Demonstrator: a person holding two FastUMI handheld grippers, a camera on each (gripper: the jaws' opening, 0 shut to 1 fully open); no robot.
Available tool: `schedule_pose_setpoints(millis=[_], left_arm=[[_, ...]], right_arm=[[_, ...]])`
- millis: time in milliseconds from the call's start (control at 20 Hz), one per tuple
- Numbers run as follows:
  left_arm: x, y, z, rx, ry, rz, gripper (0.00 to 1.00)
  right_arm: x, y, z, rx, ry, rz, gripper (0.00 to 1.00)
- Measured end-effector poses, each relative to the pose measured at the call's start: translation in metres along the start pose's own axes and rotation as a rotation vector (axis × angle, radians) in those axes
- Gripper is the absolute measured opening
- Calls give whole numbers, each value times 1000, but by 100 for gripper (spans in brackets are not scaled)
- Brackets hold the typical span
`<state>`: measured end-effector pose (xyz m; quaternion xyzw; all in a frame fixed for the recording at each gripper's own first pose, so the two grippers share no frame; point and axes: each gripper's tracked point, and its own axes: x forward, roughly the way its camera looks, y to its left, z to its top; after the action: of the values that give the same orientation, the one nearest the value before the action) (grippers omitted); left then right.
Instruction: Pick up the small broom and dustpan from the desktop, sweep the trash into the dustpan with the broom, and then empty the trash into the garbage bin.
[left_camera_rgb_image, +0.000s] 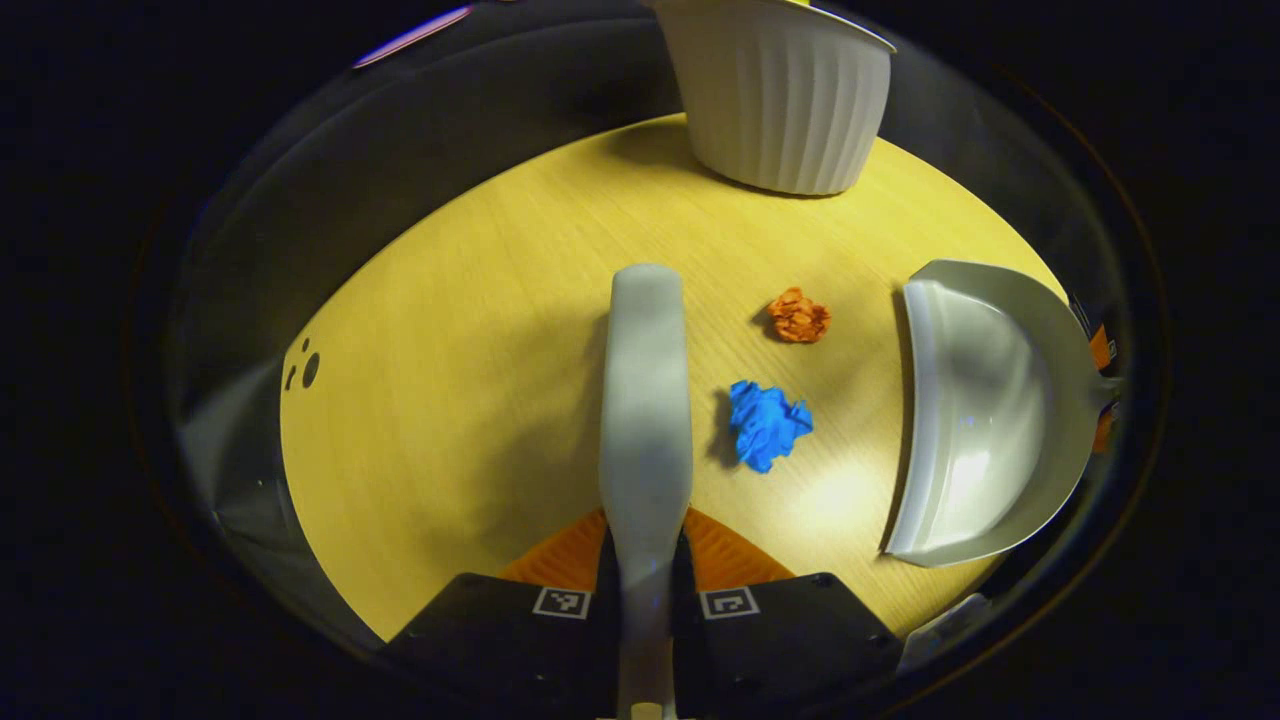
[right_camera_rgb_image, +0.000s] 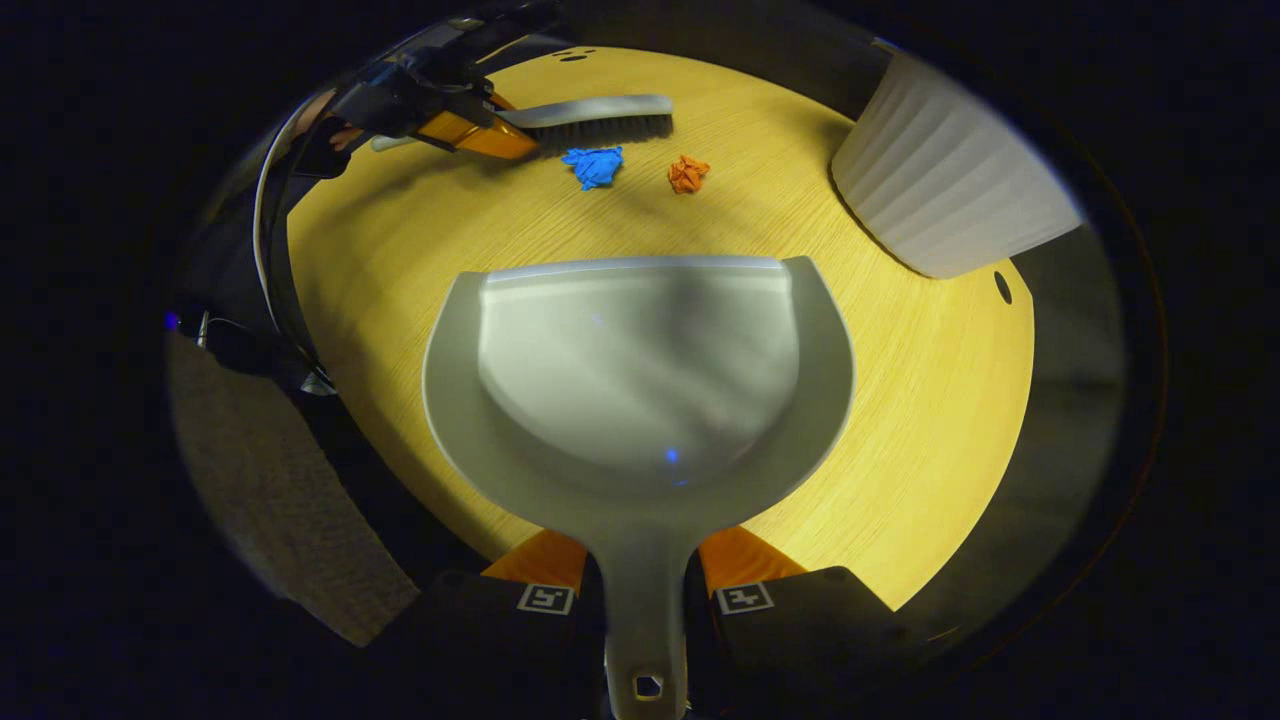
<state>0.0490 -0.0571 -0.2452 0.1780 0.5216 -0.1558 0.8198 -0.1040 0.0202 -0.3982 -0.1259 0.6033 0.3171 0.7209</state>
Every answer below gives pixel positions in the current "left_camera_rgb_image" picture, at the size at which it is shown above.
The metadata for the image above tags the wooden desktop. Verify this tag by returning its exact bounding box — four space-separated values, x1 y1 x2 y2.
280 112 1071 643

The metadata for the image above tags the white plastic dustpan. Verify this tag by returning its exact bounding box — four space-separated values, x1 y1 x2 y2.
880 259 1123 569

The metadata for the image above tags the blue paper ball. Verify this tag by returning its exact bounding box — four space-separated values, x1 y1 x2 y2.
727 379 814 474

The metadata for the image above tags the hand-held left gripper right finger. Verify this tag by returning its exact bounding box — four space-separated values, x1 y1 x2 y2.
668 507 904 717

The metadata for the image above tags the small white broom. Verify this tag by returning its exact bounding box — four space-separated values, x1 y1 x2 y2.
598 263 695 720

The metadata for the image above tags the white ribbed garbage bin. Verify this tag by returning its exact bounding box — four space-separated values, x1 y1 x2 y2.
652 0 897 197

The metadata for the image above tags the orange paper ball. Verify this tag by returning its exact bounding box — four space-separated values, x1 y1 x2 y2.
767 287 832 345

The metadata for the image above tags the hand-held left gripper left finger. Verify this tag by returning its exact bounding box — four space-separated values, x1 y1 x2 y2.
380 507 623 717

